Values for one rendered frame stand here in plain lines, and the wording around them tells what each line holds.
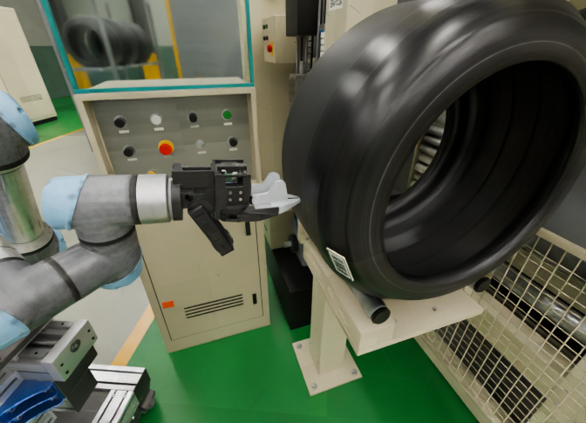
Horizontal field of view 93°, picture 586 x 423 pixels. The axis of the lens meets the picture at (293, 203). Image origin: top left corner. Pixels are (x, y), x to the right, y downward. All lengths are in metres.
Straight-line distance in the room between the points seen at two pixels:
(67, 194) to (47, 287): 0.12
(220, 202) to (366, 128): 0.24
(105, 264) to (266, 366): 1.23
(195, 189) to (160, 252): 0.86
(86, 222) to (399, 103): 0.44
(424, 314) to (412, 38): 0.63
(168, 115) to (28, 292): 0.76
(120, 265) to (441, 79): 0.52
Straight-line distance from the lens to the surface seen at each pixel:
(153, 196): 0.43
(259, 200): 0.46
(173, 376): 1.69
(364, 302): 0.66
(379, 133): 0.38
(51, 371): 1.09
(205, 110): 1.10
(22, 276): 0.50
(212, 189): 0.45
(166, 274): 1.36
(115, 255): 0.50
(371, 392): 1.60
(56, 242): 1.06
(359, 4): 0.78
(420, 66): 0.41
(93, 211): 0.45
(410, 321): 0.80
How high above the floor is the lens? 1.40
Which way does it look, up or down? 30 degrees down
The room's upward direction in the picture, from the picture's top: straight up
